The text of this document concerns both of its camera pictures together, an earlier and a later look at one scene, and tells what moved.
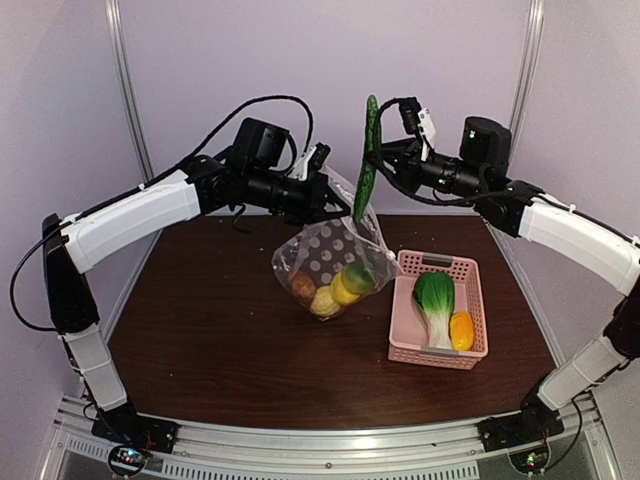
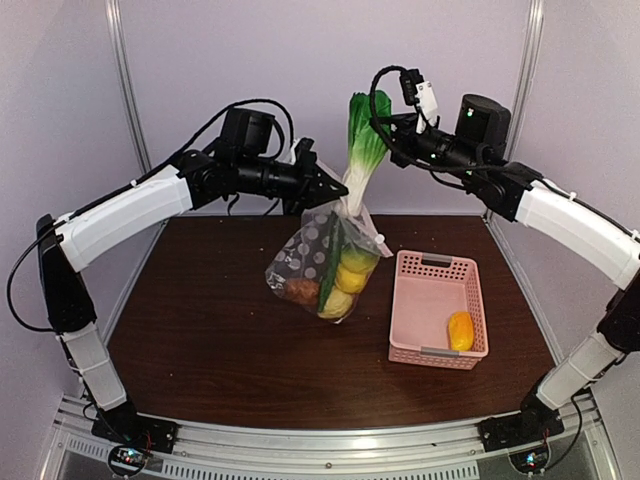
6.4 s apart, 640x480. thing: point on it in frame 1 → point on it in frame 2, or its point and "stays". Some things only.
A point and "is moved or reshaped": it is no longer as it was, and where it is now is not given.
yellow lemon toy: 359,278 → 357,261
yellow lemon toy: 340,292 → 350,282
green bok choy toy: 434,293 → 366,146
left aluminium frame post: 124,79 stays
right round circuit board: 531,461 stays
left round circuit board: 127,460 stays
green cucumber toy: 371,147 → 331,258
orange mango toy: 462,330 stays
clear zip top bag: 331,265 is moved or reshaped
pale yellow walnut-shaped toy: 324,304 → 338,305
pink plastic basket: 409,334 stays
